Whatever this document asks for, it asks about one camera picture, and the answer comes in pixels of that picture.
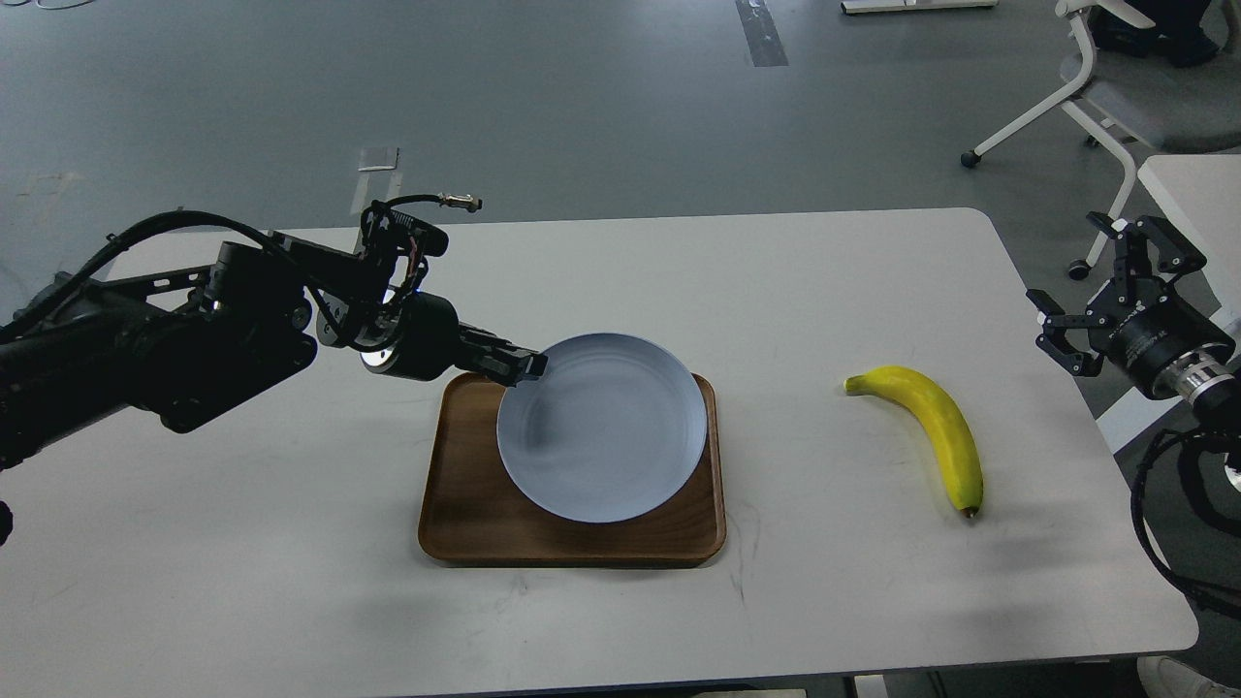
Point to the white grey office chair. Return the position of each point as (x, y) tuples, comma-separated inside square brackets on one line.
[(1117, 100)]

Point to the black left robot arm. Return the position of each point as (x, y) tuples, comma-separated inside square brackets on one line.
[(189, 345)]

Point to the brown wooden tray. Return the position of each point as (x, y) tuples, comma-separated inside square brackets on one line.
[(473, 515)]

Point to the yellow banana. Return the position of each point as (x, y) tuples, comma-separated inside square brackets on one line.
[(943, 422)]

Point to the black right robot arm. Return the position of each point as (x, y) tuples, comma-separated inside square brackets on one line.
[(1216, 433)]

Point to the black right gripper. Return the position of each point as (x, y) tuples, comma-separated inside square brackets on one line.
[(1166, 349)]

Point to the blue round plate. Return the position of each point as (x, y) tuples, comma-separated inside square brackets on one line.
[(611, 431)]

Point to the white shoe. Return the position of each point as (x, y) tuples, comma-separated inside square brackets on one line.
[(1165, 676)]

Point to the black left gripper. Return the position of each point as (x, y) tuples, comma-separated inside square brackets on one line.
[(431, 339)]

